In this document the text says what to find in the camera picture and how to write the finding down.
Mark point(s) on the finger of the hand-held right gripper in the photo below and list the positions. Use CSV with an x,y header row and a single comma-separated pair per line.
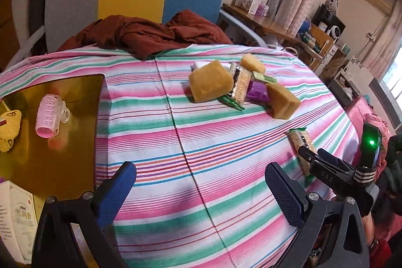
x,y
329,156
307,153

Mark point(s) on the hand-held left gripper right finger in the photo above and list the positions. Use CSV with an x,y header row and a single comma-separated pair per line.
x,y
282,192

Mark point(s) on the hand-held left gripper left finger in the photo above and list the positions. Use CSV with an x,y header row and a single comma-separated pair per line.
x,y
121,189

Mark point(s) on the gold tin box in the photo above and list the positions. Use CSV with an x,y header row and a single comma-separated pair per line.
x,y
62,161

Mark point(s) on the green cream small box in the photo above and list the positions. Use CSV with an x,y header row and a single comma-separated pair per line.
x,y
263,77

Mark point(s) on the pink hair roller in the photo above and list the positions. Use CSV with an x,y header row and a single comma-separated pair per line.
x,y
48,115

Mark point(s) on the small yellow sponge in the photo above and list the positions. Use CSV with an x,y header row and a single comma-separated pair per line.
x,y
252,63

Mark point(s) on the yellow knitted pouch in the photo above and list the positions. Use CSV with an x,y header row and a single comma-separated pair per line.
x,y
9,130

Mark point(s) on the person's right hand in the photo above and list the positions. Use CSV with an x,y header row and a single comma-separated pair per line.
x,y
370,227

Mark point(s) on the pink bedding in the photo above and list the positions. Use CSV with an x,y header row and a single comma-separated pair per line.
x,y
361,117

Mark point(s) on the tan sponge wedge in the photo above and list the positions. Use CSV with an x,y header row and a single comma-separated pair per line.
x,y
282,101

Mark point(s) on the purple packet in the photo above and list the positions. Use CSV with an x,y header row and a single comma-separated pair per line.
x,y
256,93

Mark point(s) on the white leaf print cabinet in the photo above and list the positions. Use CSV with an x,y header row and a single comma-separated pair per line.
x,y
353,70

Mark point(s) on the striped tablecloth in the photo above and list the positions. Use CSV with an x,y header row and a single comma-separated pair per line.
x,y
204,145

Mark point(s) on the side window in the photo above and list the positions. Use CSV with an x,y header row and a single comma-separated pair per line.
x,y
392,89

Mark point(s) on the green packet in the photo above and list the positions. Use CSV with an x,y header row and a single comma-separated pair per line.
x,y
230,102

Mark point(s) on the white printed card box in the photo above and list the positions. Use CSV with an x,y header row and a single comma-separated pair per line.
x,y
17,217

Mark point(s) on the large tan sponge block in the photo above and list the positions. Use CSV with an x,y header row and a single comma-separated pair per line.
x,y
210,81

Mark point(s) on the blue container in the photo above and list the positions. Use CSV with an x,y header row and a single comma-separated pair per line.
x,y
305,27

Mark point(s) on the wooden desk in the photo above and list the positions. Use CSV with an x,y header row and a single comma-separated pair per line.
x,y
270,27

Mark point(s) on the purple tissue box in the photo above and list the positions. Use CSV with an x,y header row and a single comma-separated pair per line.
x,y
263,10

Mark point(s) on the brown jacket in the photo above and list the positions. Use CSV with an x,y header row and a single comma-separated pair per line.
x,y
141,32

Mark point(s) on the white carton box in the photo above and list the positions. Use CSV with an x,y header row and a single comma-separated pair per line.
x,y
249,1

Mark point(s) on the white plastic sheet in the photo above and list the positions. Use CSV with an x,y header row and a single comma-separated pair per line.
x,y
29,45

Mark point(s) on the wooden wardrobe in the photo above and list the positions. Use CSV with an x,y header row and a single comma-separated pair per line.
x,y
6,29

